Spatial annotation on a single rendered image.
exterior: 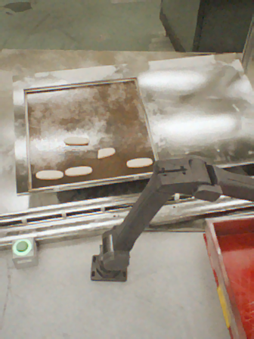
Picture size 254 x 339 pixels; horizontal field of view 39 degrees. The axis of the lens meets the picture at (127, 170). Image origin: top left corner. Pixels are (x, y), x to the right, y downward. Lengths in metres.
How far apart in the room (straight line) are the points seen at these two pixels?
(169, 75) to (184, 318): 1.04
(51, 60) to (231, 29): 1.50
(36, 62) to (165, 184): 1.43
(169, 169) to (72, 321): 0.59
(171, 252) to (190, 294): 0.15
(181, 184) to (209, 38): 2.26
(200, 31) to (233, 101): 1.36
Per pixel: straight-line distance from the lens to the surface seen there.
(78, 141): 1.45
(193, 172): 0.86
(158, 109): 1.57
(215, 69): 1.79
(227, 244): 1.33
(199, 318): 1.21
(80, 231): 1.28
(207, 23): 2.94
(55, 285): 1.25
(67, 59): 2.11
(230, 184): 0.91
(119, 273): 1.22
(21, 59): 2.16
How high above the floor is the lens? 1.96
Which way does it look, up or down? 50 degrees down
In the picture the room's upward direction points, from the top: straight up
